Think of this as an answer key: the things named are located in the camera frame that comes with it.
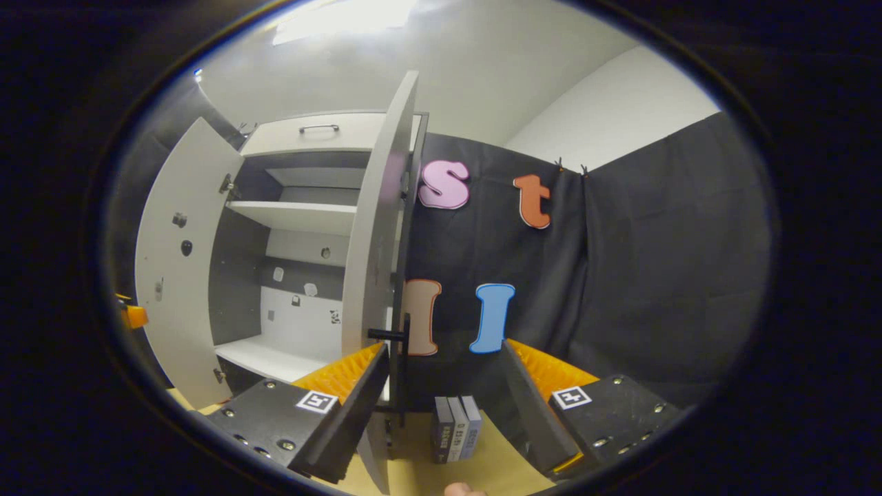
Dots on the white cabinet drawer front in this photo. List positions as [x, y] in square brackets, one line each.
[275, 141]

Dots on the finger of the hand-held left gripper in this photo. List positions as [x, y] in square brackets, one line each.
[136, 317]

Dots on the grey book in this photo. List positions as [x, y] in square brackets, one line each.
[458, 427]

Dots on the bluish book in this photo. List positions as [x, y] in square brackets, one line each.
[473, 424]

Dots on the metal door hinge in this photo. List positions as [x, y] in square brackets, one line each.
[227, 186]

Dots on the black backdrop cloth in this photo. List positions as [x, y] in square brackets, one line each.
[654, 275]

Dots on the white and grey cabinet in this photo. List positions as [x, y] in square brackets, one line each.
[238, 289]

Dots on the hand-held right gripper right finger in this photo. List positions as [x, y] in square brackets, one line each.
[534, 413]

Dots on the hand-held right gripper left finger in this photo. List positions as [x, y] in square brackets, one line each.
[355, 413]

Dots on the cabinet door with cherry sticker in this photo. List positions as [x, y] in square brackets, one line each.
[375, 241]

